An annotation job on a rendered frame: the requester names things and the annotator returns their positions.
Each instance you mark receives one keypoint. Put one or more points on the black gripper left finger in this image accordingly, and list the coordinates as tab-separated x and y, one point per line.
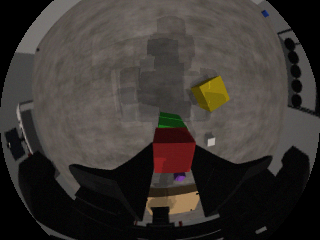
129	182

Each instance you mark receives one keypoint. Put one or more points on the small blue block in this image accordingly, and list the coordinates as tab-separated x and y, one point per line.
265	13

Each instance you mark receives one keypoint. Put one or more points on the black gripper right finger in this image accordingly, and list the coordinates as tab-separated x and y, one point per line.
217	179

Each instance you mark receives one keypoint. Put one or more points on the red block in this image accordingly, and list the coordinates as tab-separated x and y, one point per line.
172	150

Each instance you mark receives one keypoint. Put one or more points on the small purple block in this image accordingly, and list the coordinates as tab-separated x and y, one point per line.
179	176

